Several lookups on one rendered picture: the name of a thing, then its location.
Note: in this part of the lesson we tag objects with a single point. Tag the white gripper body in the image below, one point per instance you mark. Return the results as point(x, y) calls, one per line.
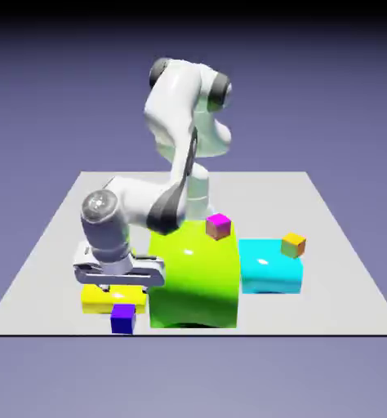
point(121, 276)

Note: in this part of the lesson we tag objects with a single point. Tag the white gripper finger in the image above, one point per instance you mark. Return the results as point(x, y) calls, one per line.
point(104, 288)
point(144, 288)

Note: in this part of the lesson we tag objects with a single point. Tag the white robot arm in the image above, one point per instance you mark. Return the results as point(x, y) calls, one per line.
point(167, 107)

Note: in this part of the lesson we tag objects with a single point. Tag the small blue cube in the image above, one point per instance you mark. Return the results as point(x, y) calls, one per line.
point(122, 318)

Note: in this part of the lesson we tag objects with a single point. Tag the small magenta cube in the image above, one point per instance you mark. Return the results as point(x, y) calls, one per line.
point(218, 226)

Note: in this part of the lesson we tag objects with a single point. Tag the small orange cube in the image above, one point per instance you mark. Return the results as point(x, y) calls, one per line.
point(293, 245)

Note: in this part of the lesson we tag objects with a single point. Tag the large yellow box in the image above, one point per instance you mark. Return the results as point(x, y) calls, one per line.
point(115, 298)

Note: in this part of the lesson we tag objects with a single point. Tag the large lime green box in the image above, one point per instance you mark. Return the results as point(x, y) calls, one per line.
point(193, 274)

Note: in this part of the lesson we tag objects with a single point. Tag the large cyan box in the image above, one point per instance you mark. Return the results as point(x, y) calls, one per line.
point(268, 267)

